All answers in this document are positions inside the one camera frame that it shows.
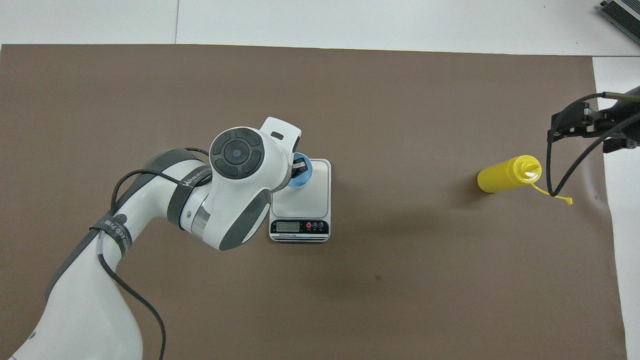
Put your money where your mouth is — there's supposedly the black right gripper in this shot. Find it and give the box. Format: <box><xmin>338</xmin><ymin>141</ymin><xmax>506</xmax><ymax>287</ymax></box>
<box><xmin>548</xmin><ymin>86</ymin><xmax>640</xmax><ymax>154</ymax></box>

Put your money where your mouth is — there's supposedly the light blue cup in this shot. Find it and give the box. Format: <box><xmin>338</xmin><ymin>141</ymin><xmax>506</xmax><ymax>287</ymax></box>
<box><xmin>287</xmin><ymin>152</ymin><xmax>315</xmax><ymax>189</ymax></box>

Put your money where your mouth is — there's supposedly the yellow squeeze bottle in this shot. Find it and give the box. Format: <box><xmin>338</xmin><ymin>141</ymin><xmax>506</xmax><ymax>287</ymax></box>
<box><xmin>477</xmin><ymin>154</ymin><xmax>574</xmax><ymax>206</ymax></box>

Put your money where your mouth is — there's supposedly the silver digital kitchen scale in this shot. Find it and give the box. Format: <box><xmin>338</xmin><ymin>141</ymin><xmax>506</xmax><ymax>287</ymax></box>
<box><xmin>269</xmin><ymin>158</ymin><xmax>332</xmax><ymax>244</ymax></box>

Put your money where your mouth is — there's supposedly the grey metal device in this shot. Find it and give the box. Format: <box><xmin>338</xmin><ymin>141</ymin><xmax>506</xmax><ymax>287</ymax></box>
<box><xmin>599</xmin><ymin>0</ymin><xmax>640</xmax><ymax>47</ymax></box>

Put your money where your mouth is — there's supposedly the brown paper mat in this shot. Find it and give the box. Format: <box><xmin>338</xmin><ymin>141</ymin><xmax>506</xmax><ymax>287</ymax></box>
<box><xmin>0</xmin><ymin>44</ymin><xmax>628</xmax><ymax>360</ymax></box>

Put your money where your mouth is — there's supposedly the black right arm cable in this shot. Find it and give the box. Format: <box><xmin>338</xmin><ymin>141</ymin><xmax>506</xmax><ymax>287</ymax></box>
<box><xmin>546</xmin><ymin>92</ymin><xmax>640</xmax><ymax>198</ymax></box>

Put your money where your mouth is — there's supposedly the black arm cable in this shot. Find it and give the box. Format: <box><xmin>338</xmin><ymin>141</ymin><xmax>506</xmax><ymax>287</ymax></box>
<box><xmin>97</xmin><ymin>147</ymin><xmax>212</xmax><ymax>360</ymax></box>
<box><xmin>546</xmin><ymin>92</ymin><xmax>640</xmax><ymax>198</ymax></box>

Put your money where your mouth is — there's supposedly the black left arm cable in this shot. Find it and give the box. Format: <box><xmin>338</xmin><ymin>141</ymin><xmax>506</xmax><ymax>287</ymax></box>
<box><xmin>97</xmin><ymin>147</ymin><xmax>212</xmax><ymax>360</ymax></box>

